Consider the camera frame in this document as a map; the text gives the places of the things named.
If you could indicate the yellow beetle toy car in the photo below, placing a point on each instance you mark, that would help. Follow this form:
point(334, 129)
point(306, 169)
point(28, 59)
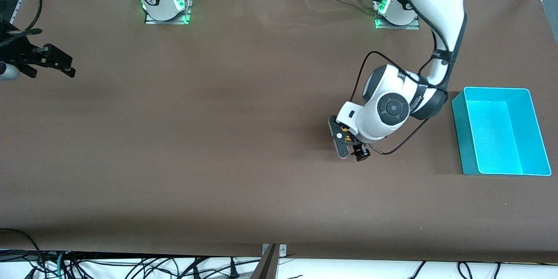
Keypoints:
point(347, 135)

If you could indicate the teal plastic bin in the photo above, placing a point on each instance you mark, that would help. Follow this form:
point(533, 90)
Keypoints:
point(497, 139)

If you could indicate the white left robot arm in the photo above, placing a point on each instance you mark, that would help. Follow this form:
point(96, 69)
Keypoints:
point(438, 0)

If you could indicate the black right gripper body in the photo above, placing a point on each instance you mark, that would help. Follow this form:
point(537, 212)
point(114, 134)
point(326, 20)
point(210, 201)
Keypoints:
point(27, 55)

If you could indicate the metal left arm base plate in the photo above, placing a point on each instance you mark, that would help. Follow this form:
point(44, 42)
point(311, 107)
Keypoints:
point(394, 26)

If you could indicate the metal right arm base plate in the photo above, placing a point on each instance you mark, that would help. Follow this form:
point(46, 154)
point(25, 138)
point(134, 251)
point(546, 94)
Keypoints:
point(168, 19)

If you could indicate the dark angled bar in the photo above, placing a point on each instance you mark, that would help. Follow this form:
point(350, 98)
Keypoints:
point(266, 266)

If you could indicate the small metal edge bracket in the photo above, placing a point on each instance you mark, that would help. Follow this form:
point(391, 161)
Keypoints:
point(282, 250)

